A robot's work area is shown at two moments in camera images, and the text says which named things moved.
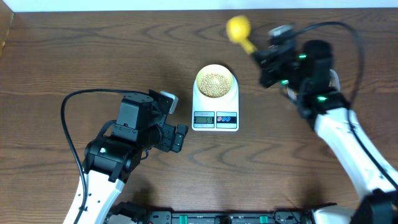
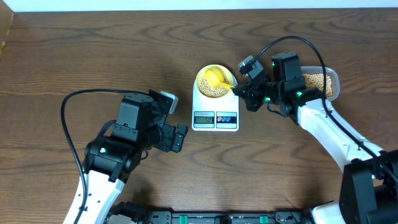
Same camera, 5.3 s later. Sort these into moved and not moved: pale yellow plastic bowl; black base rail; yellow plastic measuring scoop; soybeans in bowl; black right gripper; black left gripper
Moved: black right gripper; yellow plastic measuring scoop
Not moved: black base rail; soybeans in bowl; pale yellow plastic bowl; black left gripper
